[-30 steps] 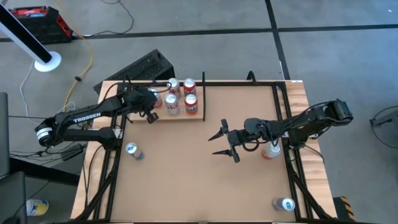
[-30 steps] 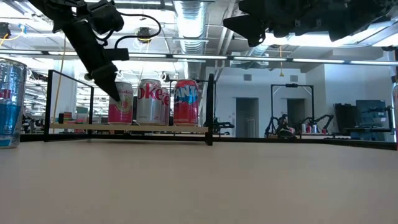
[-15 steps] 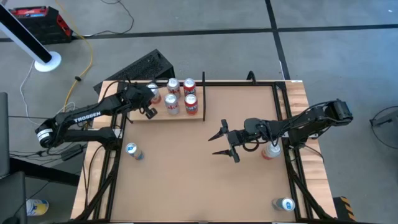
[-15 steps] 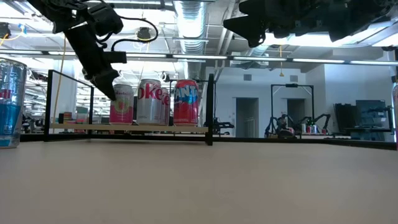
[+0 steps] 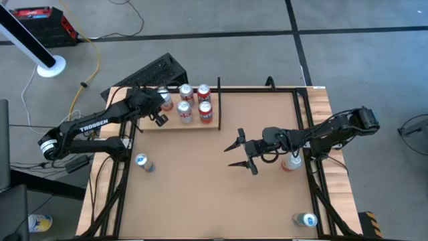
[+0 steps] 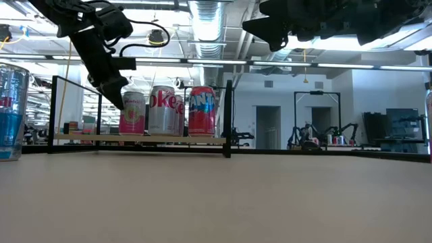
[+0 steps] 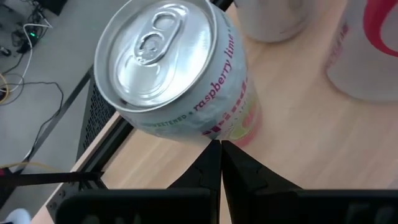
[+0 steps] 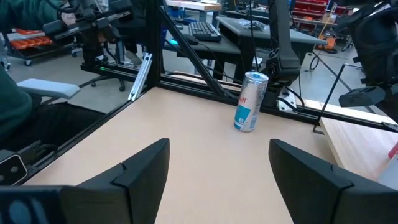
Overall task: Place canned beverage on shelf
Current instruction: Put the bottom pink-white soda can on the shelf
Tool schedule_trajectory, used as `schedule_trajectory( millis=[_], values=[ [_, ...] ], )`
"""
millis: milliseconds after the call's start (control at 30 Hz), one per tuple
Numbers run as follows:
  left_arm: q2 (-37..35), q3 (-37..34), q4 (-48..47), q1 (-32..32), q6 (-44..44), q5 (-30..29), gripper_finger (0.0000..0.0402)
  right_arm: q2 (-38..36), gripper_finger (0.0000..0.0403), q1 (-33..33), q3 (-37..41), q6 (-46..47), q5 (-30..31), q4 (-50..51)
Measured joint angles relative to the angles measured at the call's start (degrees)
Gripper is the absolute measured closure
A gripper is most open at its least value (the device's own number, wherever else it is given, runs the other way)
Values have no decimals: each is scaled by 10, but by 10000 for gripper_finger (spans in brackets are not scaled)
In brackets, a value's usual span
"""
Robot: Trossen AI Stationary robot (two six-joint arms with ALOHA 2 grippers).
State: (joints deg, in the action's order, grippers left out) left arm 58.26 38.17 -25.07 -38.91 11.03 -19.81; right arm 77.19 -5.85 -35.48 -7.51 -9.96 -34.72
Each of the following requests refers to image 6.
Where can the black-framed wooden shelf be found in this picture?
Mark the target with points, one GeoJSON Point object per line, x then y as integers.
{"type": "Point", "coordinates": [135, 138]}

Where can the silver ventilation duct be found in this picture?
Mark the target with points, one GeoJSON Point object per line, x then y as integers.
{"type": "Point", "coordinates": [207, 27]}

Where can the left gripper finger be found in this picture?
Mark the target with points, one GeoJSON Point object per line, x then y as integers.
{"type": "Point", "coordinates": [116, 94]}

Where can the dark workstation with monitors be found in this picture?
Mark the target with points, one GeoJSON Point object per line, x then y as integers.
{"type": "Point", "coordinates": [401, 125]}

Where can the red Fanta can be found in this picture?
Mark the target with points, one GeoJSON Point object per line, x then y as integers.
{"type": "Point", "coordinates": [202, 114]}

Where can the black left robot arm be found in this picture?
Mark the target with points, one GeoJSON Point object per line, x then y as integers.
{"type": "Point", "coordinates": [67, 13]}

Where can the blue silver Red Bull can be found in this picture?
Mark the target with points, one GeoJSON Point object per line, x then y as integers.
{"type": "Point", "coordinates": [11, 128]}

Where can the black background gantry frame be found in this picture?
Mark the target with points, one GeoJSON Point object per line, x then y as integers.
{"type": "Point", "coordinates": [317, 92]}

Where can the background black robot arm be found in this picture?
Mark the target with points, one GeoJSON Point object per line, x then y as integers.
{"type": "Point", "coordinates": [241, 136]}

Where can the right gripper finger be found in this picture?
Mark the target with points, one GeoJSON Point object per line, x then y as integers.
{"type": "Point", "coordinates": [283, 8]}
{"type": "Point", "coordinates": [270, 30]}

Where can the silver Diet Coke can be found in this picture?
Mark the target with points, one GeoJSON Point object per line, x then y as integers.
{"type": "Point", "coordinates": [161, 114]}
{"type": "Point", "coordinates": [180, 118]}

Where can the colourful stacked bins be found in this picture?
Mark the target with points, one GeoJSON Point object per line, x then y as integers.
{"type": "Point", "coordinates": [76, 126]}

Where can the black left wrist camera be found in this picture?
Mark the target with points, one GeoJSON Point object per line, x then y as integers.
{"type": "Point", "coordinates": [125, 63]}

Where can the person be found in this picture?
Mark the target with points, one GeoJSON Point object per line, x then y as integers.
{"type": "Point", "coordinates": [308, 133]}

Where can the white ceiling light tube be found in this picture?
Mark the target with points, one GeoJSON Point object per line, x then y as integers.
{"type": "Point", "coordinates": [158, 60]}
{"type": "Point", "coordinates": [405, 68]}
{"type": "Point", "coordinates": [216, 61]}
{"type": "Point", "coordinates": [281, 63]}
{"type": "Point", "coordinates": [346, 65]}

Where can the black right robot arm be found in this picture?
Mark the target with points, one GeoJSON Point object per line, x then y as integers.
{"type": "Point", "coordinates": [388, 17]}

